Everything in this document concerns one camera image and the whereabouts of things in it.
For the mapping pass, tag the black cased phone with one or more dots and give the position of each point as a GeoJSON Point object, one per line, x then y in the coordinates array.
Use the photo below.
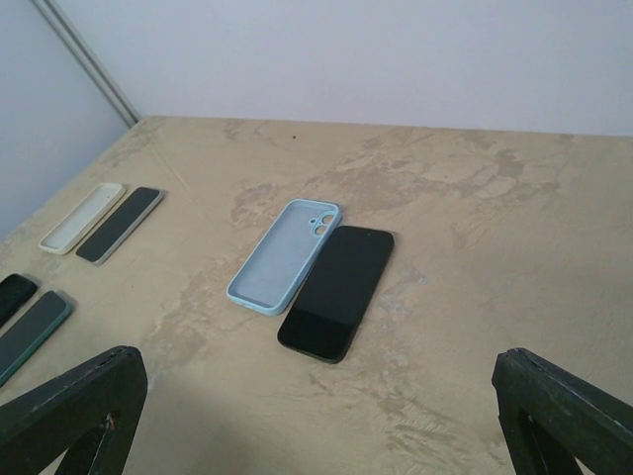
{"type": "Point", "coordinates": [15, 291]}

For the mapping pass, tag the left aluminium corner post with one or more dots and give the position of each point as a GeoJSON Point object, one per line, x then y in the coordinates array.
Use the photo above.
{"type": "Point", "coordinates": [88, 59]}

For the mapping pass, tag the beige phone case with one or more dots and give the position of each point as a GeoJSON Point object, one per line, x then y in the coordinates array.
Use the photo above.
{"type": "Point", "coordinates": [67, 234]}

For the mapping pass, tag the silver smartphone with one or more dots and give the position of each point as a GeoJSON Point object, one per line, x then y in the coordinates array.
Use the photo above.
{"type": "Point", "coordinates": [119, 225]}

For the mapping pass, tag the black smartphone from blue case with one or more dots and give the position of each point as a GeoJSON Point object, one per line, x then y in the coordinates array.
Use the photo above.
{"type": "Point", "coordinates": [331, 305]}

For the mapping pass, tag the dark teal smartphone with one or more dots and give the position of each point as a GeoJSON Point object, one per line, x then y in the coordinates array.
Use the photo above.
{"type": "Point", "coordinates": [26, 335]}

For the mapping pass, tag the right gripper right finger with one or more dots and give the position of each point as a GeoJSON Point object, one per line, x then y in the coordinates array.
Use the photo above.
{"type": "Point", "coordinates": [554, 422]}

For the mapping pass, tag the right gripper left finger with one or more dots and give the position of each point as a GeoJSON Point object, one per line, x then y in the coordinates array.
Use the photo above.
{"type": "Point", "coordinates": [86, 417]}

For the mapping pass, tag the light blue cased phone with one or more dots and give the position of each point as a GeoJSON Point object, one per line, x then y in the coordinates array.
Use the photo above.
{"type": "Point", "coordinates": [273, 272]}

